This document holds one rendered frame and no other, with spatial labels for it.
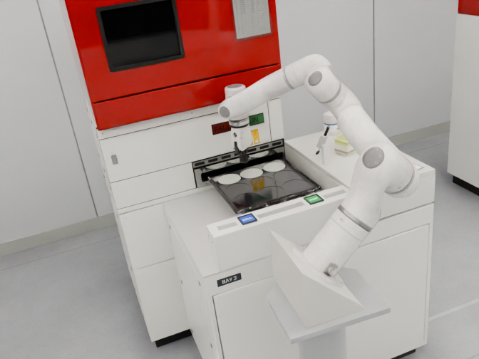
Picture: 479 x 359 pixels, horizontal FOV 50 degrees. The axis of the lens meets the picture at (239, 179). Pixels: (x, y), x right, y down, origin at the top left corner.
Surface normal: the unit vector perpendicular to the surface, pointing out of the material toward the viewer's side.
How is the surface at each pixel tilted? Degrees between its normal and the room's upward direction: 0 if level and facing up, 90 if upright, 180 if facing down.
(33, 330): 0
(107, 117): 90
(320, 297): 90
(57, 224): 90
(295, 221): 90
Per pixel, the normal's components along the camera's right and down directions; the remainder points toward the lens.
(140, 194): 0.35, 0.37
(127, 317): -0.12, -0.89
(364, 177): -0.83, 0.25
